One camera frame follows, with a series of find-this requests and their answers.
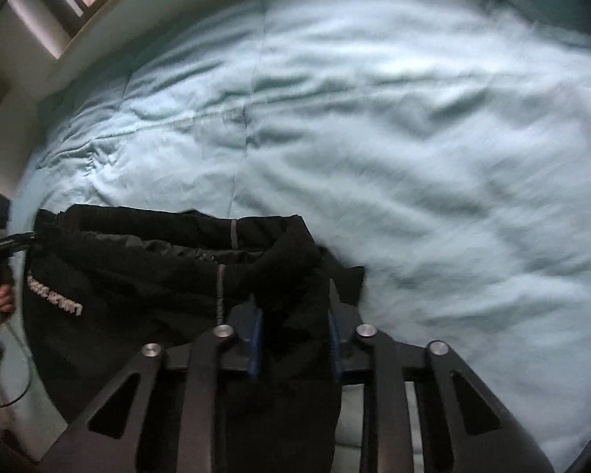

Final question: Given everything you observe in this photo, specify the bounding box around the black jacket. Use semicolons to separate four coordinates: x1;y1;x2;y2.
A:
22;205;365;472

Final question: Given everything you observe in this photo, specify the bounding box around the light blue quilt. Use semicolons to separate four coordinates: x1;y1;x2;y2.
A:
9;0;591;471

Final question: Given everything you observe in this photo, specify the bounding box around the black cable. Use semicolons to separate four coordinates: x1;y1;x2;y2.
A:
0;319;35;409

